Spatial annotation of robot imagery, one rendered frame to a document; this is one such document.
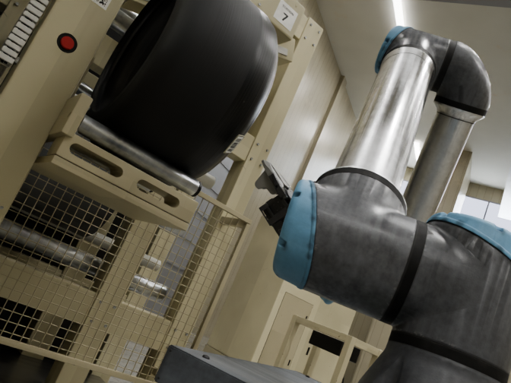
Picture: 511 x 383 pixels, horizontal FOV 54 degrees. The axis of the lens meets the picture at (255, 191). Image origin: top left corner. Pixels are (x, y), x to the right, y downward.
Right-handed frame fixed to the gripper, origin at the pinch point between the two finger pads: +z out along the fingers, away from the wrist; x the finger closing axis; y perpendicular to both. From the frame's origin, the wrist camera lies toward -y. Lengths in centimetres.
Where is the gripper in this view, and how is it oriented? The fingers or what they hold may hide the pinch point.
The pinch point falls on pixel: (268, 163)
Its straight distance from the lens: 123.9
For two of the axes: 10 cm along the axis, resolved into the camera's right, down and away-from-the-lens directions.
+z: -5.2, -8.3, 1.9
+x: 3.4, 0.1, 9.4
